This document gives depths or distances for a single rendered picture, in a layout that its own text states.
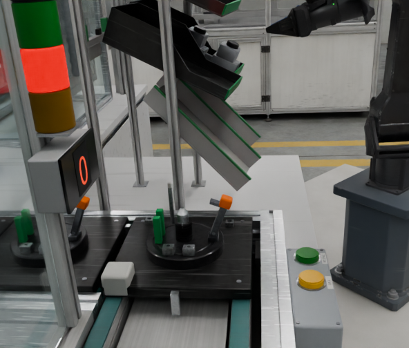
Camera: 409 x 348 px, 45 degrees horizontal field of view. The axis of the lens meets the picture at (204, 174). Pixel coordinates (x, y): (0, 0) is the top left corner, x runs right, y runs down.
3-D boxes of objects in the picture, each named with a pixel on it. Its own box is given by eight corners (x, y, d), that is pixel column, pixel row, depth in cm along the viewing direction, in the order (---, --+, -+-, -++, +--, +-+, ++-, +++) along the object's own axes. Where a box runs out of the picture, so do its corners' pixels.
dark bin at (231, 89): (238, 86, 109) (252, 55, 106) (224, 101, 98) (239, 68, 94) (128, 33, 112) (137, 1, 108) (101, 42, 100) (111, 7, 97)
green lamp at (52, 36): (69, 41, 59) (62, -2, 57) (53, 47, 55) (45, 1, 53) (30, 43, 60) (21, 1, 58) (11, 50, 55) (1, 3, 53)
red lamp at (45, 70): (75, 82, 61) (69, 42, 59) (61, 92, 57) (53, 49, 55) (37, 83, 62) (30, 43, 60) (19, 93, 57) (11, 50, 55)
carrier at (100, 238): (129, 225, 102) (122, 169, 97) (94, 297, 80) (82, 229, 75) (18, 224, 105) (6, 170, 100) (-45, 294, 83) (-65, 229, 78)
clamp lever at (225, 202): (219, 232, 88) (233, 197, 85) (217, 238, 86) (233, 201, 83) (200, 226, 88) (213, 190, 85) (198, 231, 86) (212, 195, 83)
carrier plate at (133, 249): (253, 225, 99) (252, 215, 98) (251, 300, 77) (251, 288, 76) (136, 224, 102) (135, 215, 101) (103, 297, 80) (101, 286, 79)
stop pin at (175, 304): (181, 311, 79) (179, 290, 78) (180, 315, 78) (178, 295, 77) (173, 310, 79) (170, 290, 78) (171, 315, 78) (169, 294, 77)
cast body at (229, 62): (235, 73, 120) (247, 46, 116) (232, 77, 116) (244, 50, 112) (204, 59, 120) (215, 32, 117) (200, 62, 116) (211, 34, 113)
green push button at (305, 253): (317, 256, 87) (318, 246, 86) (320, 268, 83) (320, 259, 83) (294, 255, 88) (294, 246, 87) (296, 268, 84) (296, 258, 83)
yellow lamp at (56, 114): (81, 121, 63) (75, 83, 61) (68, 133, 59) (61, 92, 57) (44, 121, 64) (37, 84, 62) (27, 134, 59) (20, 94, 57)
